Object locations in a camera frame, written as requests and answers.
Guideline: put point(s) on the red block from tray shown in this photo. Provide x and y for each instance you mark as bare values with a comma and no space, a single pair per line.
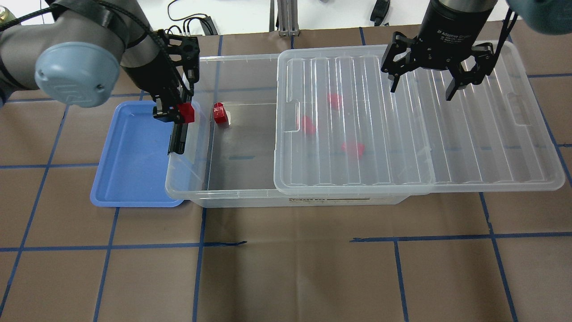
187,113

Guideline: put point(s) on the black power adapter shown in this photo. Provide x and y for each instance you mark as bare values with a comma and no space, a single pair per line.
379,11

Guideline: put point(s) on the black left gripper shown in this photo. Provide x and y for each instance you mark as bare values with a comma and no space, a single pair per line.
144,76

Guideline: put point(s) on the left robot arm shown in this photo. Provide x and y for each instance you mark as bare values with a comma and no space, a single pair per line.
74,50

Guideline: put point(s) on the clear plastic box lid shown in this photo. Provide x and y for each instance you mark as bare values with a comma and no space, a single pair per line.
489,138

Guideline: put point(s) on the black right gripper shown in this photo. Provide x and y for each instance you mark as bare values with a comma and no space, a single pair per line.
451,27

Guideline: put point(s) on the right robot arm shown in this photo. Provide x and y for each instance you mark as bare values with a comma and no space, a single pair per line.
552,17

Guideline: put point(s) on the clear plastic storage box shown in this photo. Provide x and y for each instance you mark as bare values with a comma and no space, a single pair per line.
231,165

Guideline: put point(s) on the red block in box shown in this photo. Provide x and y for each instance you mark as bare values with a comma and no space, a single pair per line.
335,101
307,125
353,149
219,114

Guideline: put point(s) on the blue plastic tray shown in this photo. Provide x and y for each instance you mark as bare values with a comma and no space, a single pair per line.
132,168

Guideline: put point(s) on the aluminium frame post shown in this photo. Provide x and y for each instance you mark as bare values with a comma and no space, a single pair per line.
284,18

